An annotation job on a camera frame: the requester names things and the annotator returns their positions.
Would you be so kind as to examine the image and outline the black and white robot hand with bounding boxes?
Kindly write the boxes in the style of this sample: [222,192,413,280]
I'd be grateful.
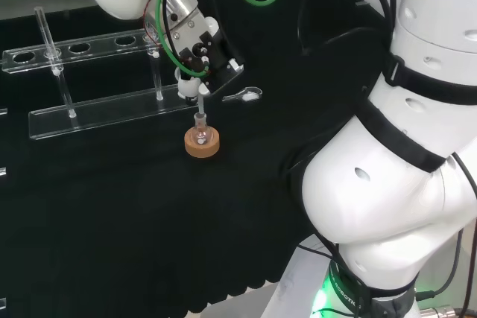
[169,16,245,106]

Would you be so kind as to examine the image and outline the glass weighing funnel with powder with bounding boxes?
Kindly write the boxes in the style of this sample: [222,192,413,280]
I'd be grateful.
[221,86,264,104]

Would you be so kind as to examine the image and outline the glass round-bottom flask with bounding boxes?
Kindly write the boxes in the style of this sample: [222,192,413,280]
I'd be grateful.
[188,113,215,147]

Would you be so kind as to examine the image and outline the clear acrylic funnel stand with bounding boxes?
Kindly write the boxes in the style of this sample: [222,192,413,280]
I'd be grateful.
[1,6,202,141]

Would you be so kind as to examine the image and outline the black cloth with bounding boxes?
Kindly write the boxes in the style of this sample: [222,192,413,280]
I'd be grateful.
[0,0,397,314]

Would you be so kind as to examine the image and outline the green cable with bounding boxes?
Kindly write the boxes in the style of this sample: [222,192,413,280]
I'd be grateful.
[155,0,295,77]

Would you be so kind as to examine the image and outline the cork ring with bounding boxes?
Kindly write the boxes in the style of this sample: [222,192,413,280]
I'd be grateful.
[183,127,221,159]

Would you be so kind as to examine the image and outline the black cable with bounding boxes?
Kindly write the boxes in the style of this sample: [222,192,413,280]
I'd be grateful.
[414,152,477,302]
[297,0,394,57]

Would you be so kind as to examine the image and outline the silver cable connector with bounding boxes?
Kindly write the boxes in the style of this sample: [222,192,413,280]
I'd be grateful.
[420,305,467,318]

